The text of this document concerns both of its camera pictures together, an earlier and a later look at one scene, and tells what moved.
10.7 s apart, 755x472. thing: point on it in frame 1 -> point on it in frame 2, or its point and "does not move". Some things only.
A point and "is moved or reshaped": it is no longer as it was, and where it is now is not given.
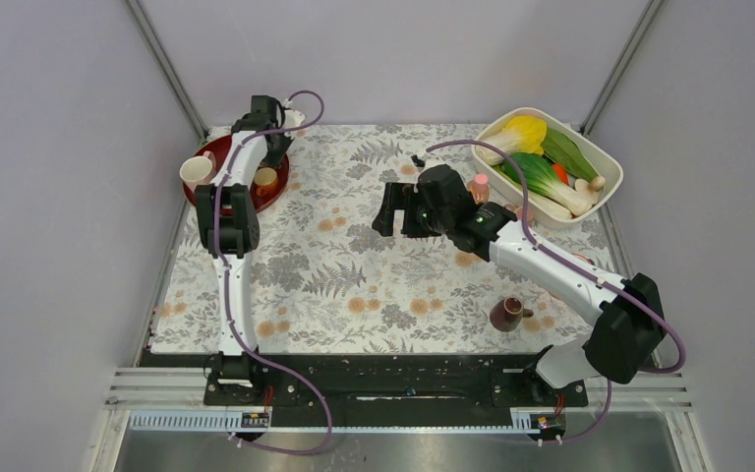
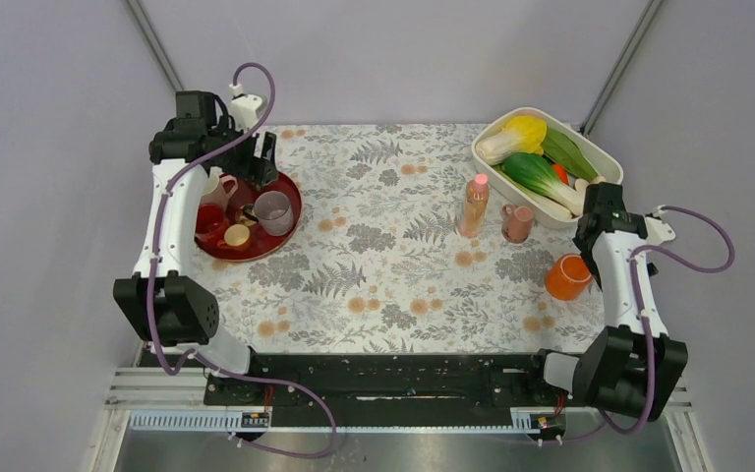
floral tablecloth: (377, 243) does not move
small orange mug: (264, 180) is moved or reshaped
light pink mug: (198, 170) is moved or reshaped
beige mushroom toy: (591, 187) does not move
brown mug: (506, 315) is moved or reshaped
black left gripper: (284, 141) -> (252, 168)
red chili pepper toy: (561, 173) does not move
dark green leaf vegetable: (562, 149) does not move
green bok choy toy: (542, 179) does not move
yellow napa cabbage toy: (521, 135) does not move
